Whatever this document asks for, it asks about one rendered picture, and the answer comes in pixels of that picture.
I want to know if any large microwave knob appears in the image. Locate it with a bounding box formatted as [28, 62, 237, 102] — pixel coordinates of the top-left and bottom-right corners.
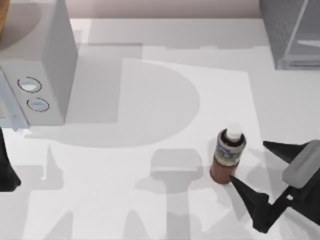
[16, 76, 43, 94]

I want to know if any wooden cupboard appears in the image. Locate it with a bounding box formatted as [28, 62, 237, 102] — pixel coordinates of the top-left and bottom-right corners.
[0, 0, 10, 43]

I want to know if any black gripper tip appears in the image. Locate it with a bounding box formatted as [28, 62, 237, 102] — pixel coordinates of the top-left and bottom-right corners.
[0, 126, 22, 194]

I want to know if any pale microwave oven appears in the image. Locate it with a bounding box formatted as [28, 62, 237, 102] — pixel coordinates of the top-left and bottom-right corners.
[0, 0, 79, 132]

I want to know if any small microwave knob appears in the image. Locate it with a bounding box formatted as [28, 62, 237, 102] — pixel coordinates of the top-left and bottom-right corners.
[25, 97, 51, 112]

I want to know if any pale microwave door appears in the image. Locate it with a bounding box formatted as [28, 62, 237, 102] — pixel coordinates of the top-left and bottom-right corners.
[0, 67, 32, 132]

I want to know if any brown bottle with white cap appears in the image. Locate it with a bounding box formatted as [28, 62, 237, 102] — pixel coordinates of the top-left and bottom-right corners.
[209, 123, 248, 186]

